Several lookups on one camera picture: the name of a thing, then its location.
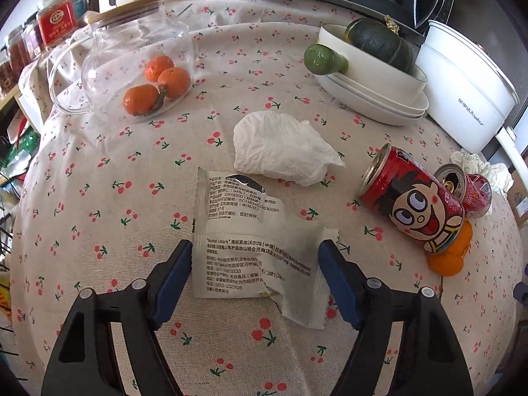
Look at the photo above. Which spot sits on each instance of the dark green squash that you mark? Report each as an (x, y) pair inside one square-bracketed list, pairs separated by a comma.
[(379, 45)]

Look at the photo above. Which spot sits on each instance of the orange peel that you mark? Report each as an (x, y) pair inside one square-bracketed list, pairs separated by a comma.
[(451, 260)]

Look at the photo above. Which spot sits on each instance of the cherry print tablecloth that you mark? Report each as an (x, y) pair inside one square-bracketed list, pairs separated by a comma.
[(123, 214)]

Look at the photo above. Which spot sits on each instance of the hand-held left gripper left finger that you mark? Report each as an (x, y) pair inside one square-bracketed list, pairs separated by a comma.
[(173, 284)]

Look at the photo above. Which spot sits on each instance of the white plate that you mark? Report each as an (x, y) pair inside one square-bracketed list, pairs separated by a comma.
[(387, 120), (363, 103)]

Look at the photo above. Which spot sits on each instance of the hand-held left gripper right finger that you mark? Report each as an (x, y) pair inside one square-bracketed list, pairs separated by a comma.
[(338, 280)]

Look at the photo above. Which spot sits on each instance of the white tissue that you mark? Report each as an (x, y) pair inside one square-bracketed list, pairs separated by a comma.
[(495, 171), (280, 148)]

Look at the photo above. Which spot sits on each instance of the red cartoon drink can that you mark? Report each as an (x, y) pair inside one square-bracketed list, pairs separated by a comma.
[(476, 194), (412, 206)]

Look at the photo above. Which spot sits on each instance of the tangerine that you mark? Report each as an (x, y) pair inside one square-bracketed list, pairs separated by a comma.
[(175, 82), (140, 100), (159, 68)]

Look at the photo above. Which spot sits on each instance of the glass jar with red label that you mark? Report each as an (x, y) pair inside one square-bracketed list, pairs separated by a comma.
[(55, 18), (22, 47)]

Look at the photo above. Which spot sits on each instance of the white printed wrapper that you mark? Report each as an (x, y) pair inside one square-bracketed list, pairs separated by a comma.
[(247, 255)]

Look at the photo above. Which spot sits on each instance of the white electric pot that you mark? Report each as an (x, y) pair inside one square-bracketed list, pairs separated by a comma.
[(462, 90)]

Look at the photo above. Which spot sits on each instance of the glass jar with oranges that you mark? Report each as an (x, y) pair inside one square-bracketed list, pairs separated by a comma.
[(123, 41)]

